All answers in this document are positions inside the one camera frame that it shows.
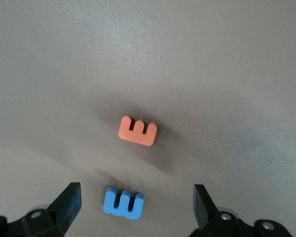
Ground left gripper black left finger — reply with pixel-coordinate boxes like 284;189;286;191
0;182;82;237

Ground orange foam letter E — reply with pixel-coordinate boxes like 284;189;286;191
118;116;158;147

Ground blue foam letter E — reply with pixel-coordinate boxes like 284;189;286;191
103;187;146;220

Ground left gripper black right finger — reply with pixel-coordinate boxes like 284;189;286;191
187;184;293;237

